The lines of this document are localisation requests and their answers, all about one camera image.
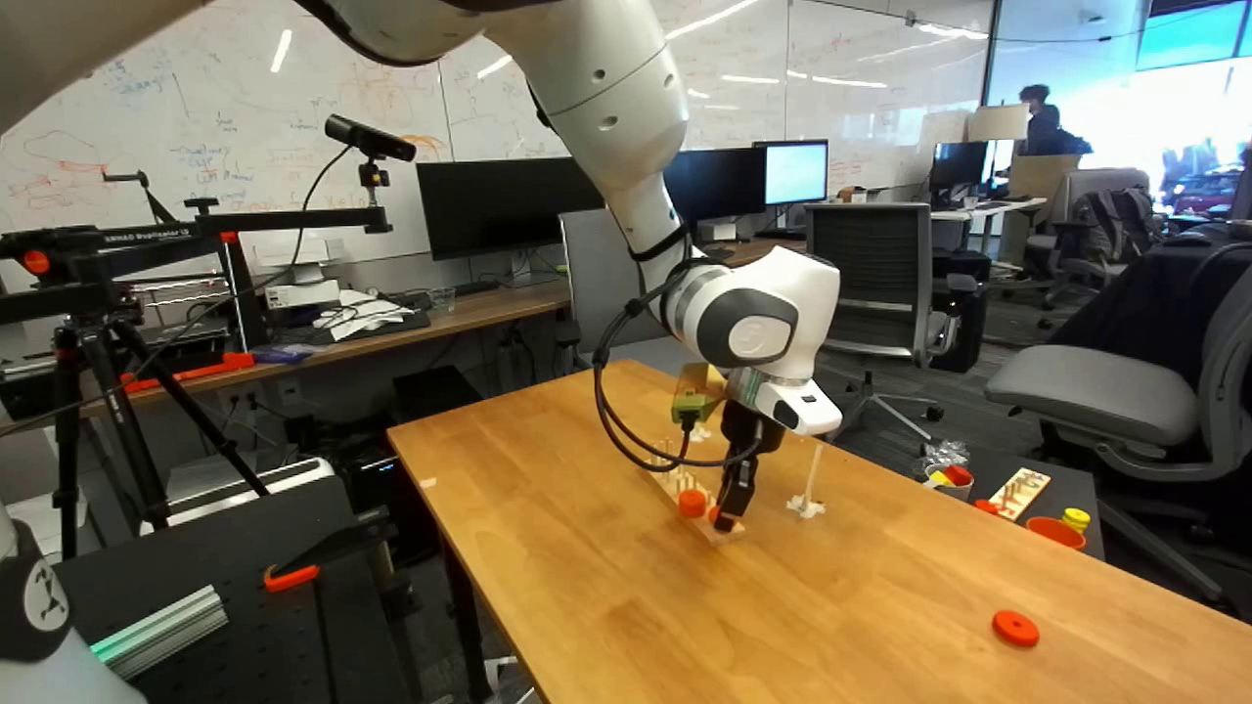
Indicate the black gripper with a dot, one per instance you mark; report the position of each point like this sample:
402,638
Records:
754,428

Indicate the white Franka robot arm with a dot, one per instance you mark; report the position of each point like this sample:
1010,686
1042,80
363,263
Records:
610,92

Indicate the wooden rack with rods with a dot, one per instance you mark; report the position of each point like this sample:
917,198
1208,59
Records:
669,488

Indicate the tall white peg stand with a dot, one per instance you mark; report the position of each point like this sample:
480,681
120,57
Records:
806,504

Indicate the clear plastic bag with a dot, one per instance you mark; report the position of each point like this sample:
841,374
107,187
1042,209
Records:
940,454

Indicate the black mesh office chair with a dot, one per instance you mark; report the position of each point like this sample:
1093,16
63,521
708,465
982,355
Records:
866,275

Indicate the box of colourful toys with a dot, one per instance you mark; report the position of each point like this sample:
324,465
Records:
982,477

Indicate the small red piece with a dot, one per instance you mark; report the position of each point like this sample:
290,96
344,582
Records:
989,508

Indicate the small black chair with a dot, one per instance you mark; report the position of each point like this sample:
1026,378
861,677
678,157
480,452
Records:
961,308

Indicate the black desk monitor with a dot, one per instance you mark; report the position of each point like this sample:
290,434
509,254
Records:
717,181

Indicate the white lit monitor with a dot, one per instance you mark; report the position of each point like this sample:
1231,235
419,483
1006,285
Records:
794,174

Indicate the orange cup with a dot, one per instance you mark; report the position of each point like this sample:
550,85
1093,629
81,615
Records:
1055,533

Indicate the small yellow block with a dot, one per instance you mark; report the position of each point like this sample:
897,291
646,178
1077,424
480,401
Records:
1077,520

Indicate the large black monitor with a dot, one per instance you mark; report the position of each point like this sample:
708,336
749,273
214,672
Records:
481,209

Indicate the grey office chair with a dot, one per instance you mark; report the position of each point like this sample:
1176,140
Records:
1097,393

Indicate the white papers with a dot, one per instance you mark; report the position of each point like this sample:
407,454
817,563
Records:
357,316

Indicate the distant person in dark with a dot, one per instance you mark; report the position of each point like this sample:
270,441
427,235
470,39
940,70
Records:
1042,118

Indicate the silver metal bar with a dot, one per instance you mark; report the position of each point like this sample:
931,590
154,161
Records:
163,629

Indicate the black tripod with boom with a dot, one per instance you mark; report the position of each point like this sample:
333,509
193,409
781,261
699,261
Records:
131,239

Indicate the yellow wrist camera box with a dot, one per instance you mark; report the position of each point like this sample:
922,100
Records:
694,393

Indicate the wooden wall desk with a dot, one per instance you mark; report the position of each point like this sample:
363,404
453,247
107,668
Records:
494,308

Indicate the black camera on boom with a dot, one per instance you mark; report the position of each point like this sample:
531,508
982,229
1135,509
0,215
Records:
369,140

